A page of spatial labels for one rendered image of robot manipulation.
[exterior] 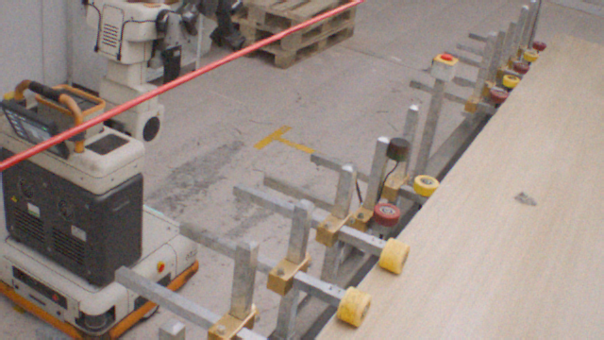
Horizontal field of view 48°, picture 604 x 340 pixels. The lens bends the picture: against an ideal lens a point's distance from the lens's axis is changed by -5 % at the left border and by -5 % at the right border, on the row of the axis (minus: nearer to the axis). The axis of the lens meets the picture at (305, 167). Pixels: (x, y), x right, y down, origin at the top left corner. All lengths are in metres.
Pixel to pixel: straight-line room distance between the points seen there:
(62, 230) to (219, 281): 0.84
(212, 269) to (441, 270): 1.53
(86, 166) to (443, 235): 1.17
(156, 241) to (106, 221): 0.47
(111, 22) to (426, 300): 1.49
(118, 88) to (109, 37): 0.22
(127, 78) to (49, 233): 0.65
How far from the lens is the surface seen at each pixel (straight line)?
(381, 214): 2.07
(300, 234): 1.66
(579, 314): 1.95
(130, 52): 2.59
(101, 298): 2.64
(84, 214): 2.50
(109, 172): 2.40
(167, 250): 2.87
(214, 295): 3.09
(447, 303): 1.81
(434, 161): 2.91
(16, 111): 2.43
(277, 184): 2.23
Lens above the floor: 1.99
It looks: 29 degrees down
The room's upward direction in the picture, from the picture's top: 9 degrees clockwise
